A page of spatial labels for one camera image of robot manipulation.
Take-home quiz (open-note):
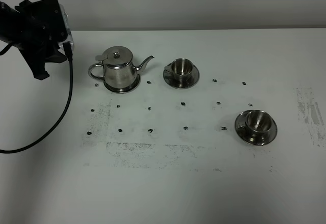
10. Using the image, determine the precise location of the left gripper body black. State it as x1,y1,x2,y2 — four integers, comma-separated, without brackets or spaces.
15,0,67,79

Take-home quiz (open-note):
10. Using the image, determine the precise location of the stainless steel teapot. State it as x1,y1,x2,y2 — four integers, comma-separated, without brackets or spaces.
88,46,154,93

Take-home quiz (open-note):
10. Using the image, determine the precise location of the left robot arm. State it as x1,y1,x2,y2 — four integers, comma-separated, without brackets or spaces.
1,0,72,80

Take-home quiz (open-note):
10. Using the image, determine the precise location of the teapot steel saucer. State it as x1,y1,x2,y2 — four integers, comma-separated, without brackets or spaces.
103,76,141,94

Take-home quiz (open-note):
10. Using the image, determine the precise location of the far steel teacup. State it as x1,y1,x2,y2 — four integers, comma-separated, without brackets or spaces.
165,58,194,82

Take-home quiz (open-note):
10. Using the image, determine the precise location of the steel teacup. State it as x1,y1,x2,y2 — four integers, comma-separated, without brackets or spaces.
165,58,194,82
235,110,272,137

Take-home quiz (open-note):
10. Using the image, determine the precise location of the far steel saucer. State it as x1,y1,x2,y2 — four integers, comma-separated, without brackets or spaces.
163,64,200,89

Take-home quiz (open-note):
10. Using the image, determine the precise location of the near steel saucer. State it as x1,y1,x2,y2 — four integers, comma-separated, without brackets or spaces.
234,109,278,146

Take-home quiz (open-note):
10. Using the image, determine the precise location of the near steel teacup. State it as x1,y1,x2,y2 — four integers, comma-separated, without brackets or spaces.
235,110,272,137

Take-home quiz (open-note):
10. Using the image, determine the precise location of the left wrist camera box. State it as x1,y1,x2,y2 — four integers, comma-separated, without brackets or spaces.
58,4,74,51

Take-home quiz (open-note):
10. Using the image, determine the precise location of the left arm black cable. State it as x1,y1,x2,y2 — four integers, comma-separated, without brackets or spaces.
0,42,74,154

